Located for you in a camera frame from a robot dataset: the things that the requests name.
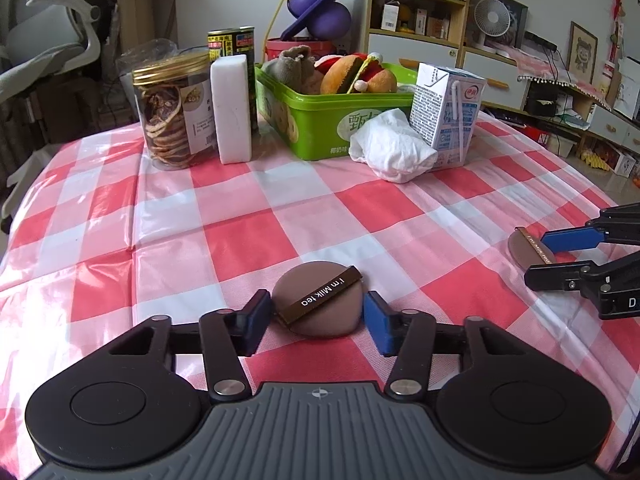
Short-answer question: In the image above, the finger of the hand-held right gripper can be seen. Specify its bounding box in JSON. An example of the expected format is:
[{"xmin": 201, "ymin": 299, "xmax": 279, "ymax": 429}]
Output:
[
  {"xmin": 541, "ymin": 203, "xmax": 640, "ymax": 253},
  {"xmin": 524, "ymin": 252, "xmax": 640, "ymax": 297}
]

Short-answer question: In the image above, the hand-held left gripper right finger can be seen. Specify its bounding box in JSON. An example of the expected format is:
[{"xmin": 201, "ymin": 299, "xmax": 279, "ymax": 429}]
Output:
[{"xmin": 363, "ymin": 291, "xmax": 531, "ymax": 404}]

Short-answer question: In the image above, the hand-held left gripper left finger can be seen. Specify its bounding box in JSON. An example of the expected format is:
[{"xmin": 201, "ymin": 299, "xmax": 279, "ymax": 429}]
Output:
[{"xmin": 105, "ymin": 290, "xmax": 274, "ymax": 404}]

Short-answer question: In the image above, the brown powder puff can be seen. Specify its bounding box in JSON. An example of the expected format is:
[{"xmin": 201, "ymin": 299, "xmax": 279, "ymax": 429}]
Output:
[
  {"xmin": 507, "ymin": 227, "xmax": 557, "ymax": 269},
  {"xmin": 271, "ymin": 261, "xmax": 364, "ymax": 337}
]

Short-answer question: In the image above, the white cloth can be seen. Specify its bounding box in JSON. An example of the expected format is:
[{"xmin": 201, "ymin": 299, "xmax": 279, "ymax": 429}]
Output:
[{"xmin": 348, "ymin": 108, "xmax": 440, "ymax": 184}]

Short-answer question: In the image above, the green plastic box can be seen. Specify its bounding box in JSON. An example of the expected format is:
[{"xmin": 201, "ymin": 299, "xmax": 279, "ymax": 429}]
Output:
[{"xmin": 254, "ymin": 62, "xmax": 422, "ymax": 161}]

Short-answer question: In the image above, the burger plush toy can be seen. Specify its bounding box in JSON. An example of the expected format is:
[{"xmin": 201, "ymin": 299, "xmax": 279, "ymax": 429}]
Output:
[{"xmin": 320, "ymin": 52, "xmax": 399, "ymax": 95}]

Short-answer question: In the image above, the grey microfibre cloth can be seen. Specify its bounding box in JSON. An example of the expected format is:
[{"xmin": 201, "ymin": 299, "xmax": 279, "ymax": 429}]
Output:
[{"xmin": 262, "ymin": 45, "xmax": 326, "ymax": 95}]

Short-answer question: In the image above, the red checked tablecloth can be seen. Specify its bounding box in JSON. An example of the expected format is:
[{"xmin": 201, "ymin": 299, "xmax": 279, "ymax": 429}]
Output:
[{"xmin": 0, "ymin": 109, "xmax": 640, "ymax": 480}]

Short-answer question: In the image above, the black box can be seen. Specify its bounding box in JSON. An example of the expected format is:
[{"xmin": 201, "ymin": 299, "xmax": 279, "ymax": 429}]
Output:
[{"xmin": 525, "ymin": 80, "xmax": 562, "ymax": 117}]

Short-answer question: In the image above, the white and blue milk carton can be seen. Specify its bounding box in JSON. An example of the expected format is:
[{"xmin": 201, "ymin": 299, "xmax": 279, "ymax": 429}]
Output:
[{"xmin": 408, "ymin": 62, "xmax": 487, "ymax": 170}]

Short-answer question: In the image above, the pink table runner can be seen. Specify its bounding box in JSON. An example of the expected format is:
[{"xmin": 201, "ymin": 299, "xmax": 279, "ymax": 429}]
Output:
[{"xmin": 514, "ymin": 51, "xmax": 613, "ymax": 111}]

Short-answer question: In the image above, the low wooden drawer cabinet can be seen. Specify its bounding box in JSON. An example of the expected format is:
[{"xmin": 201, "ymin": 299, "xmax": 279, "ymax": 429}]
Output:
[{"xmin": 459, "ymin": 45, "xmax": 532, "ymax": 112}]

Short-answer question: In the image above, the framed drawing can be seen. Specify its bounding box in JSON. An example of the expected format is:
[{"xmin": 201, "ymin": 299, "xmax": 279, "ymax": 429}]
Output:
[{"xmin": 567, "ymin": 21, "xmax": 599, "ymax": 73}]

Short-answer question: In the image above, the white sponge block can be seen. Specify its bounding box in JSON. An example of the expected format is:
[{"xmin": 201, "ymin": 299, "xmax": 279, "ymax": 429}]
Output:
[{"xmin": 209, "ymin": 54, "xmax": 254, "ymax": 165}]

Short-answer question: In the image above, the clear jar with gold lid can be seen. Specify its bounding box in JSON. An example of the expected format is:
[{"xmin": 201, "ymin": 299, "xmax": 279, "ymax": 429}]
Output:
[{"xmin": 132, "ymin": 52, "xmax": 217, "ymax": 172}]

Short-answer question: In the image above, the white desk fan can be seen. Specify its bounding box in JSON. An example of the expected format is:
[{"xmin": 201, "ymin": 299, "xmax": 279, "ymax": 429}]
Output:
[{"xmin": 473, "ymin": 0, "xmax": 511, "ymax": 49}]

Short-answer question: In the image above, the wooden shelf cabinet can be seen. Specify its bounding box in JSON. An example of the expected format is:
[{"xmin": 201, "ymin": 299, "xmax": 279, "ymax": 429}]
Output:
[{"xmin": 367, "ymin": 0, "xmax": 474, "ymax": 69}]

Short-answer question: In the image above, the red round bucket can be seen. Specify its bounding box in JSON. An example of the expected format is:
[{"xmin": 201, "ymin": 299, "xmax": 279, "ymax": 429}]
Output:
[{"xmin": 264, "ymin": 35, "xmax": 352, "ymax": 64}]

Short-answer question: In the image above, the green and yellow tin can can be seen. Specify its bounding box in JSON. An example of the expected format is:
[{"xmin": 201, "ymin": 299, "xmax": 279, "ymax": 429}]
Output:
[{"xmin": 207, "ymin": 27, "xmax": 260, "ymax": 136}]

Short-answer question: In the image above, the clear plastic bag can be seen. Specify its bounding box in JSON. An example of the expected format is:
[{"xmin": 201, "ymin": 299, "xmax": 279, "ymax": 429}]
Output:
[{"xmin": 115, "ymin": 37, "xmax": 182, "ymax": 82}]

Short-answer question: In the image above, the purple jump ball toy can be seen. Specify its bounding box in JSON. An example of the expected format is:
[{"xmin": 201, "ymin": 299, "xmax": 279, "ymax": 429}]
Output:
[{"xmin": 279, "ymin": 0, "xmax": 354, "ymax": 42}]

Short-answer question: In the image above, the white office chair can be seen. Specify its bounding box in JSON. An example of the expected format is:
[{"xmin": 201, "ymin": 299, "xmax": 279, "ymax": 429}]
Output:
[{"xmin": 0, "ymin": 0, "xmax": 104, "ymax": 221}]

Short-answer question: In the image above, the black picture frame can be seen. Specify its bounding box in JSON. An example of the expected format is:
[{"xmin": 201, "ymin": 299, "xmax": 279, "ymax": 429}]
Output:
[{"xmin": 487, "ymin": 0, "xmax": 529, "ymax": 49}]

